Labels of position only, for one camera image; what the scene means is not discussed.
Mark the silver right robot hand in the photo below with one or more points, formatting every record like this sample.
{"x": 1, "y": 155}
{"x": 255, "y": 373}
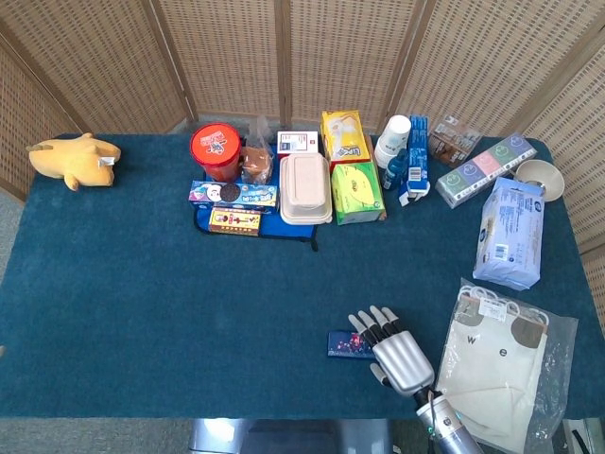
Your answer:
{"x": 402, "y": 354}

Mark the blue glasses case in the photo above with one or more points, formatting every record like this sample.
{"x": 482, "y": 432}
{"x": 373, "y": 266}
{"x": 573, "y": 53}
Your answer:
{"x": 350, "y": 344}

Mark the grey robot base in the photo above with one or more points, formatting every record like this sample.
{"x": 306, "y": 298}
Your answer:
{"x": 283, "y": 437}

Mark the blue white milk carton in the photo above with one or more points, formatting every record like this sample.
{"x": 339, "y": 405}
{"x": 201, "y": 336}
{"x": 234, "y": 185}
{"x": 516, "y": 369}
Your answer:
{"x": 418, "y": 151}

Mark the small yellow red box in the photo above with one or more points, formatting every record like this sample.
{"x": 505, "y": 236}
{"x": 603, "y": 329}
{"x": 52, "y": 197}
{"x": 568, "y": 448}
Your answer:
{"x": 234, "y": 222}

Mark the clear box with brown pieces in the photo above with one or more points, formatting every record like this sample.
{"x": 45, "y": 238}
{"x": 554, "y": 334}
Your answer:
{"x": 456, "y": 139}

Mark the blue cookie box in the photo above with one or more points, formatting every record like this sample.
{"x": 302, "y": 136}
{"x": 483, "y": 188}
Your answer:
{"x": 246, "y": 196}

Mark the small red white box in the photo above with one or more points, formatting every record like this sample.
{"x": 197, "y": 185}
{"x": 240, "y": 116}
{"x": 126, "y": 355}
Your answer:
{"x": 295, "y": 142}

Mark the plastic bag with canvas tote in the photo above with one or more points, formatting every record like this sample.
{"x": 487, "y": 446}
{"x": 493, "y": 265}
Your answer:
{"x": 510, "y": 359}

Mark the light blue wipes pack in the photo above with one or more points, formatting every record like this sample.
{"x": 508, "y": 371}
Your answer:
{"x": 513, "y": 236}

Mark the green tissue pack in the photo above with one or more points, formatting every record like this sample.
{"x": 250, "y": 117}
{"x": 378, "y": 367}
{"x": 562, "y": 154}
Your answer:
{"x": 357, "y": 191}

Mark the blue flat tray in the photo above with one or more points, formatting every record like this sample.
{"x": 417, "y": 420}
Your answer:
{"x": 283, "y": 229}

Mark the blue spray bottle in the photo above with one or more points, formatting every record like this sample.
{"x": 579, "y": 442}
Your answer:
{"x": 393, "y": 172}

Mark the teal carpet table cover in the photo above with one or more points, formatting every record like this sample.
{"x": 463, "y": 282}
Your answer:
{"x": 189, "y": 307}

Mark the stack of beige food containers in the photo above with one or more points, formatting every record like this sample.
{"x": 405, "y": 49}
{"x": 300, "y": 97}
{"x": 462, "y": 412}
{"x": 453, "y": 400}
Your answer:
{"x": 305, "y": 186}

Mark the pastel tissue multipack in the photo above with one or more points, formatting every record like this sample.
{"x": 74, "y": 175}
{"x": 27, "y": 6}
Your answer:
{"x": 482, "y": 172}

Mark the yellow plush toy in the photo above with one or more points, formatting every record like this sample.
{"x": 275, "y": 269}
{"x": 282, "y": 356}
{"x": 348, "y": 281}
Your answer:
{"x": 80, "y": 161}

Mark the stack of white paper cups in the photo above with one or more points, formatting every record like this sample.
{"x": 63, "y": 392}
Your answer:
{"x": 392, "y": 137}

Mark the yellow tissue pack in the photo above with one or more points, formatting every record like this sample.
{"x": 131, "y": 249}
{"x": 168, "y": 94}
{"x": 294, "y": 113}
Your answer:
{"x": 342, "y": 137}

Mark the beige bowl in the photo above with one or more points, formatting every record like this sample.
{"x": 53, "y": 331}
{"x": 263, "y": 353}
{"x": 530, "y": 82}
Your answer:
{"x": 543, "y": 177}

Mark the clear bag of pastries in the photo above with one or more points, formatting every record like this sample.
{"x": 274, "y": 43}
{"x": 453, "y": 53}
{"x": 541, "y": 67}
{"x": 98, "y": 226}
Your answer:
{"x": 257, "y": 163}

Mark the red instant noodle tub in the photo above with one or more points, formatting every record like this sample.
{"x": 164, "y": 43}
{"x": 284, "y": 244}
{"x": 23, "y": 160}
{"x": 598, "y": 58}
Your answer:
{"x": 215, "y": 149}

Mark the woven folding screen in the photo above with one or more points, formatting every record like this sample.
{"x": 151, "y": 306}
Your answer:
{"x": 331, "y": 57}

